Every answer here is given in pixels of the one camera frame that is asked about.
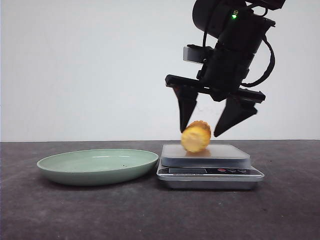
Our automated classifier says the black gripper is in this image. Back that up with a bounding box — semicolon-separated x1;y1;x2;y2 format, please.
165;46;266;137

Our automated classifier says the yellow corn cob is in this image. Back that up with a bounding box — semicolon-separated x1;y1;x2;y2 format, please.
180;120;212;153

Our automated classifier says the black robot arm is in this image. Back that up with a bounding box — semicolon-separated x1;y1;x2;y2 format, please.
165;0;284;137

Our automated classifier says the silver digital kitchen scale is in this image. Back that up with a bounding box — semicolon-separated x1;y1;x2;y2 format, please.
156;144;265;190

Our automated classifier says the green round plate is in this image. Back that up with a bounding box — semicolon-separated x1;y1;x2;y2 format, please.
36;149;159;186

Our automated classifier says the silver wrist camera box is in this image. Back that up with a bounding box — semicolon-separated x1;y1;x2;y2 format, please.
183;44;214;64

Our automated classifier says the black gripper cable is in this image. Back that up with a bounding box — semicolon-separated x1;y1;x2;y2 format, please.
241;34;276;88

